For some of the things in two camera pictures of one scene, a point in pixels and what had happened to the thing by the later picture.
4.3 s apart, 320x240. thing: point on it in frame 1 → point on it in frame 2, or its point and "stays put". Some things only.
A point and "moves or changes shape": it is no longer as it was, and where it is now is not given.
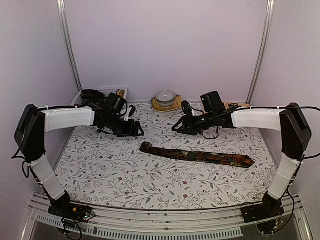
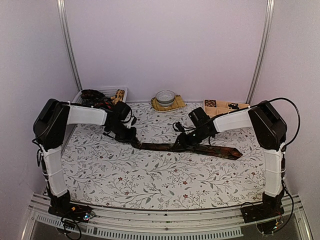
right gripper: [189, 126] → [184, 139]
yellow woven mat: [158, 107] stays put
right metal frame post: [269, 17] stays put
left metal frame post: [62, 5] stays put
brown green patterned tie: [234, 160] moves or changes shape
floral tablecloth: [111, 171] stays put
